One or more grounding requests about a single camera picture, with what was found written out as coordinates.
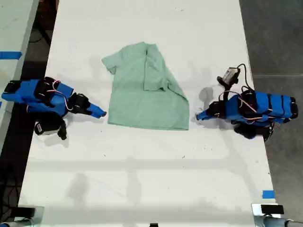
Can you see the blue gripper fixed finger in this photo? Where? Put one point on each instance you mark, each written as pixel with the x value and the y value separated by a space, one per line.
pixel 97 108
pixel 204 113

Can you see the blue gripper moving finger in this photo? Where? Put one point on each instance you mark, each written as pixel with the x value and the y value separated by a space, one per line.
pixel 206 117
pixel 92 114

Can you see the pale green T-shirt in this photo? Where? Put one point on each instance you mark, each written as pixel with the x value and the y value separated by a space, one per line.
pixel 146 106

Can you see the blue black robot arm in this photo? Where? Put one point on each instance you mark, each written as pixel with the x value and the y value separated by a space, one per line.
pixel 30 94
pixel 265 106

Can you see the long blue tape strip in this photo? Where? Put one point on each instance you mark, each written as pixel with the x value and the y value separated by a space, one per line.
pixel 10 55

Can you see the square blue tape piece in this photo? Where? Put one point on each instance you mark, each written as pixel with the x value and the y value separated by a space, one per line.
pixel 268 194

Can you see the white side table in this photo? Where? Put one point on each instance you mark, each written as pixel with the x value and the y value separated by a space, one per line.
pixel 11 28

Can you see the small black box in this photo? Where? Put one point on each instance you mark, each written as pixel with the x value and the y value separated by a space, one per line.
pixel 154 224

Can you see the grey metal pipe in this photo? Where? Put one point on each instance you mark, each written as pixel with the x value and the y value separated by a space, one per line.
pixel 272 222

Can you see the black camera stalk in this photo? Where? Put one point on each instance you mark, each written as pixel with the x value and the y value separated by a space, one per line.
pixel 225 86
pixel 62 128

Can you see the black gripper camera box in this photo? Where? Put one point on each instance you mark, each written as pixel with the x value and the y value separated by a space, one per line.
pixel 46 127
pixel 230 75

